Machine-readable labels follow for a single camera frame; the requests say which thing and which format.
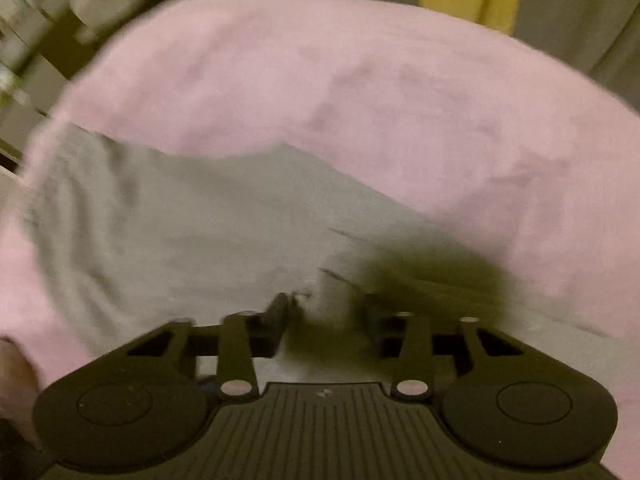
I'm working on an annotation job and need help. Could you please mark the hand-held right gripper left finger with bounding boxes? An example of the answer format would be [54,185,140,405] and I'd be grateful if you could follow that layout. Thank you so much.
[90,294,291,401]

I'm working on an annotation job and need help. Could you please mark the person's left forearm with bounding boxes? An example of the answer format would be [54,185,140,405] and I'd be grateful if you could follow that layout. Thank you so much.
[0,337,43,441]

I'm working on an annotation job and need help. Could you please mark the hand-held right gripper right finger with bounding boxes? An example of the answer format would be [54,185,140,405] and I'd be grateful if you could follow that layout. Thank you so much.
[364,294,561,401]

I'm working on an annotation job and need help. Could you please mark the grey pants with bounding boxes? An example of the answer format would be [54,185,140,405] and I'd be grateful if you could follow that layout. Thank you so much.
[20,124,616,396]

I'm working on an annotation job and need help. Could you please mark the pink blanket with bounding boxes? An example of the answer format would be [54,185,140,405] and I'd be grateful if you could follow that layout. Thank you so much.
[0,0,640,480]

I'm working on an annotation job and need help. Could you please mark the cluttered shelf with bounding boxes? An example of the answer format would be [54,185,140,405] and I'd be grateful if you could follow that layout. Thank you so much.
[0,0,163,111]

